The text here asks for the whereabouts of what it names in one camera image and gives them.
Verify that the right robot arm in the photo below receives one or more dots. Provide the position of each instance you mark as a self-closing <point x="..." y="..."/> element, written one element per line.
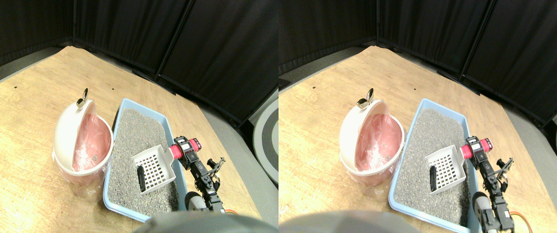
<point x="501" y="213"/>
<point x="213" y="201"/>

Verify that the blue litter tray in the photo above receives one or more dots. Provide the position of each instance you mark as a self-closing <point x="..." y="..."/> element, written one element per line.
<point x="128" y="165"/>
<point x="414" y="165"/>

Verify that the black curtain stand foot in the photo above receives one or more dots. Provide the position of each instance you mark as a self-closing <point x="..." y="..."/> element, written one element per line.
<point x="449" y="76"/>
<point x="145" y="76"/>

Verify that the white bin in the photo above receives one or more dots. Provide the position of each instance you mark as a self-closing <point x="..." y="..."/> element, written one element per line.
<point x="351" y="136"/>
<point x="65" y="136"/>

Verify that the black bracket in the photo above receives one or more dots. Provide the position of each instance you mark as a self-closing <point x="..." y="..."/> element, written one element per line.
<point x="216" y="164"/>
<point x="505" y="166"/>

